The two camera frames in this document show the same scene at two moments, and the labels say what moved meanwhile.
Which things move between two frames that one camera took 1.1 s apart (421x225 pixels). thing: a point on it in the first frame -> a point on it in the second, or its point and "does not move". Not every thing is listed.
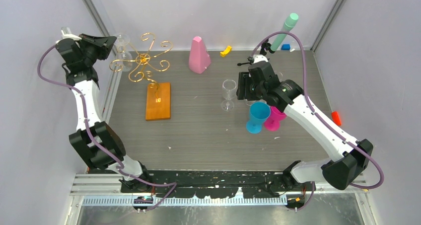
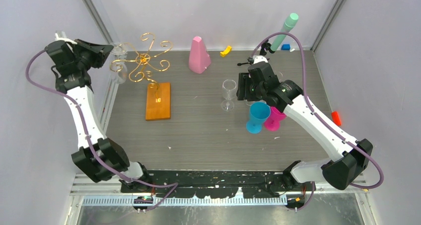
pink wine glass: x=273 y=123 does not move
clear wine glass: x=229 y=90 does not move
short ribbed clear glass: x=249 y=102 does not move
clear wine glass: x=124 y=60 -> x=118 y=66
